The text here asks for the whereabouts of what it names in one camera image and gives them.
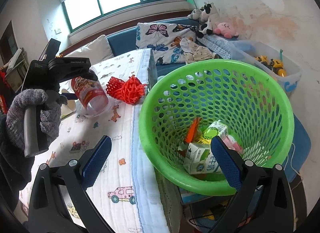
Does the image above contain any blue white milk carton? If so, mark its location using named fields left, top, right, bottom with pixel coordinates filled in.
left=183, top=142, right=222, bottom=175

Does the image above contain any cow plush toy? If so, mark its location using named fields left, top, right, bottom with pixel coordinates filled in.
left=188, top=2, right=220, bottom=38

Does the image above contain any beige paper cup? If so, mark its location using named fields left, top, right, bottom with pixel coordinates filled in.
left=61, top=89, right=78, bottom=119

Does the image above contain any pink Franzzi snack bag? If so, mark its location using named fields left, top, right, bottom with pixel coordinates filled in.
left=222, top=135, right=244, bottom=155

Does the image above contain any green plastic mesh basket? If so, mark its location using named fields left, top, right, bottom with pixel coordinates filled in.
left=139, top=59, right=295, bottom=196

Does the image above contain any blue patterned folded blanket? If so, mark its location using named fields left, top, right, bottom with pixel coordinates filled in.
left=197, top=34, right=231, bottom=59

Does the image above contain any white sofa cushion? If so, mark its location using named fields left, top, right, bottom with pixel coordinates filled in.
left=66, top=34, right=114, bottom=65

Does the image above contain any orange snack wrapper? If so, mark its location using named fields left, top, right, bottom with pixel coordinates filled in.
left=184, top=117, right=202, bottom=143

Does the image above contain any red snack cup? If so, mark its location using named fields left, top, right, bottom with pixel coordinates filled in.
left=71, top=77, right=109, bottom=116

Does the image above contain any yellow toy truck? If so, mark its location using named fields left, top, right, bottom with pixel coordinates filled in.
left=254, top=55, right=287, bottom=77

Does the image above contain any grey gloved left hand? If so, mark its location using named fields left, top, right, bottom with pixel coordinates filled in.
left=5, top=89, right=67, bottom=150

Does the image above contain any pink plush toy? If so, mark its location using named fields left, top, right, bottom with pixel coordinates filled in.
left=213, top=22, right=239, bottom=39

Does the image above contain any green yellow juice bottle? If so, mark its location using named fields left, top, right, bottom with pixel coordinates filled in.
left=195, top=120, right=228, bottom=145

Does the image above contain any butterfly print pillow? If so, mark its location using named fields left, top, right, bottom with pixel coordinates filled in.
left=136, top=23, right=196, bottom=65

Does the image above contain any beige crumpled cloth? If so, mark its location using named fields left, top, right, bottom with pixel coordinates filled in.
left=180, top=38, right=219, bottom=64

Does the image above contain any clear plastic toy box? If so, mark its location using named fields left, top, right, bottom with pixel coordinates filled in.
left=228, top=40, right=302, bottom=95

